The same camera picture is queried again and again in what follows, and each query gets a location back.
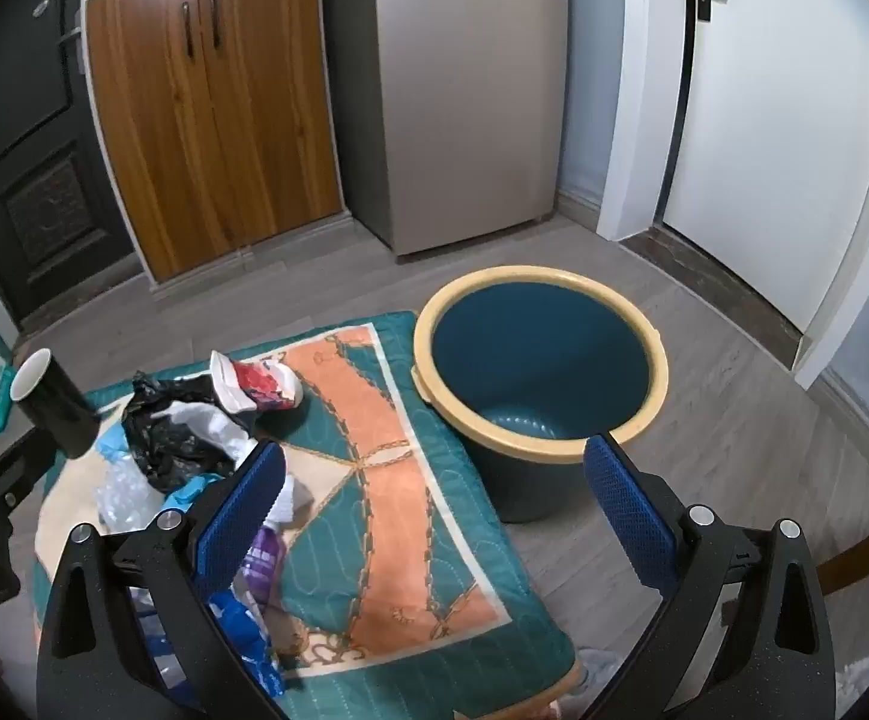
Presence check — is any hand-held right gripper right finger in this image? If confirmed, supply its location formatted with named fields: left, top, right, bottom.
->
left=583, top=433, right=837, bottom=720

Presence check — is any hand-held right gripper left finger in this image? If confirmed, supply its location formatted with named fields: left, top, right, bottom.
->
left=38, top=439, right=289, bottom=720

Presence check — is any blue cloth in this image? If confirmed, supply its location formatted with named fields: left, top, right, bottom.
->
left=95, top=426, right=220, bottom=515

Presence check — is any white cloth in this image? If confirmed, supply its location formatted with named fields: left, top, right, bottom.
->
left=172, top=397, right=256, bottom=466

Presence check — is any clear plastic bag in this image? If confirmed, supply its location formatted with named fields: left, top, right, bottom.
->
left=93, top=457, right=169, bottom=533

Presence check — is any blue snack bag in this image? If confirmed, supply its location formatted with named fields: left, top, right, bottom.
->
left=208, top=587, right=287, bottom=697

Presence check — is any blue bucket with yellow rim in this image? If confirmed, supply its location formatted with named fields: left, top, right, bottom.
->
left=412, top=265, right=670, bottom=524

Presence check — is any purple bottle with white cap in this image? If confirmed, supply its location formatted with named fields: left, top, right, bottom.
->
left=243, top=474, right=314, bottom=605

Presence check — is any red white snack packet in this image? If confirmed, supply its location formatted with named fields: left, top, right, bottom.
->
left=209, top=350, right=304, bottom=415

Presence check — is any black plastic bag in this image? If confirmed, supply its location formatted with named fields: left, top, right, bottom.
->
left=121, top=371, right=256, bottom=496

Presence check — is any teal orange printed mat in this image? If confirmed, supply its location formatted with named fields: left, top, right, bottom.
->
left=35, top=310, right=586, bottom=720

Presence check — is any brown wooden bar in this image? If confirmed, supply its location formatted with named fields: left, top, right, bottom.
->
left=813, top=491, right=869, bottom=578

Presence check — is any dark entrance door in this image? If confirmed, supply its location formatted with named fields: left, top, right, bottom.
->
left=0, top=0, right=143, bottom=331

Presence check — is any wooden cabinet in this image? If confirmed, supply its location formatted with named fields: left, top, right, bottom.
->
left=80, top=0, right=346, bottom=293

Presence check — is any white door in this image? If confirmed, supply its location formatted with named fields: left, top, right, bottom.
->
left=660, top=0, right=869, bottom=335

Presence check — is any beige refrigerator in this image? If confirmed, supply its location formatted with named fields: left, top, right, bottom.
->
left=322, top=0, right=571, bottom=260

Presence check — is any silver door handle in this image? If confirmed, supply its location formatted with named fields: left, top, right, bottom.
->
left=59, top=15, right=85, bottom=76

